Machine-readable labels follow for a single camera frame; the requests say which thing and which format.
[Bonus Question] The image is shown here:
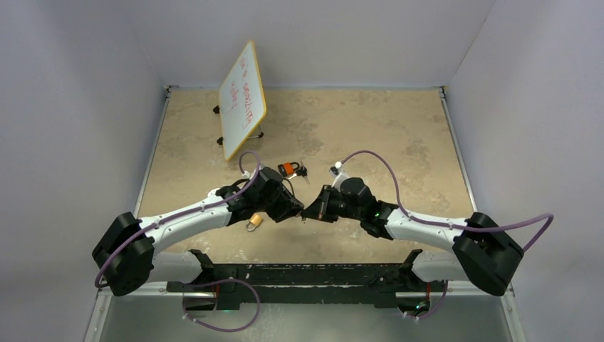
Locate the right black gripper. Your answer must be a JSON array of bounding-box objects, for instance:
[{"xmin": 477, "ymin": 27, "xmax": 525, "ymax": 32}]
[{"xmin": 302, "ymin": 185, "xmax": 364, "ymax": 223}]

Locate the black cable padlock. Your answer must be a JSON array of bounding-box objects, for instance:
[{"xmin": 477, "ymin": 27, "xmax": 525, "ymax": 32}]
[{"xmin": 282, "ymin": 178, "xmax": 296, "ymax": 199}]

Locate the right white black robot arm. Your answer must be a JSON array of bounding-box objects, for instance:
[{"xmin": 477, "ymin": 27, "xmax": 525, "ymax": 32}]
[{"xmin": 301, "ymin": 177, "xmax": 524, "ymax": 296}]

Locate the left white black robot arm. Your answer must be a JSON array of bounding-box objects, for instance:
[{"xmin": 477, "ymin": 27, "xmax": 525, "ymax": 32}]
[{"xmin": 92, "ymin": 167, "xmax": 304, "ymax": 296}]

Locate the brass padlock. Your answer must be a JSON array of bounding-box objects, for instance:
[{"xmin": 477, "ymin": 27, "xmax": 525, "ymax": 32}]
[{"xmin": 246, "ymin": 214, "xmax": 263, "ymax": 232}]

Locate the orange black padlock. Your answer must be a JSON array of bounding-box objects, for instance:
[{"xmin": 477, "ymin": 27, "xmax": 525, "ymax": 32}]
[{"xmin": 277, "ymin": 162, "xmax": 301, "ymax": 177}]

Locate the black keys bunch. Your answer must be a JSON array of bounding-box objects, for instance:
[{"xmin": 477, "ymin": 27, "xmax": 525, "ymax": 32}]
[{"xmin": 288, "ymin": 161, "xmax": 310, "ymax": 184}]

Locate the yellow framed whiteboard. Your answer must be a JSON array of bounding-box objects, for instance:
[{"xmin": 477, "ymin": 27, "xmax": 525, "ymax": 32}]
[{"xmin": 218, "ymin": 40, "xmax": 267, "ymax": 161}]

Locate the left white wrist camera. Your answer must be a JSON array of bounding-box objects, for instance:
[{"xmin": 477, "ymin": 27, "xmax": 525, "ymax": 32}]
[{"xmin": 241, "ymin": 168, "xmax": 259, "ymax": 180}]

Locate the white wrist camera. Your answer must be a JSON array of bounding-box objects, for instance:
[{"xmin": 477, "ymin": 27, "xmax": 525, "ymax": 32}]
[
  {"xmin": 241, "ymin": 168, "xmax": 259, "ymax": 180},
  {"xmin": 329, "ymin": 161, "xmax": 350, "ymax": 190}
]

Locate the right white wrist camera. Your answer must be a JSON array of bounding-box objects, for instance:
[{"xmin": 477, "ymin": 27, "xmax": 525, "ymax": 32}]
[{"xmin": 329, "ymin": 161, "xmax": 350, "ymax": 190}]

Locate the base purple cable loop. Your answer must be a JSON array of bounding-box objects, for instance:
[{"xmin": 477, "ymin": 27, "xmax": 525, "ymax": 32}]
[{"xmin": 177, "ymin": 278, "xmax": 261, "ymax": 333}]

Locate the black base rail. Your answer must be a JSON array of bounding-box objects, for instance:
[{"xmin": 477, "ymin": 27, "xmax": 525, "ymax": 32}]
[{"xmin": 167, "ymin": 263, "xmax": 444, "ymax": 311}]

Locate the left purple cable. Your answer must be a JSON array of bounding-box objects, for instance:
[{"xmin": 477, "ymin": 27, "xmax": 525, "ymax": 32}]
[{"xmin": 94, "ymin": 150, "xmax": 262, "ymax": 289}]

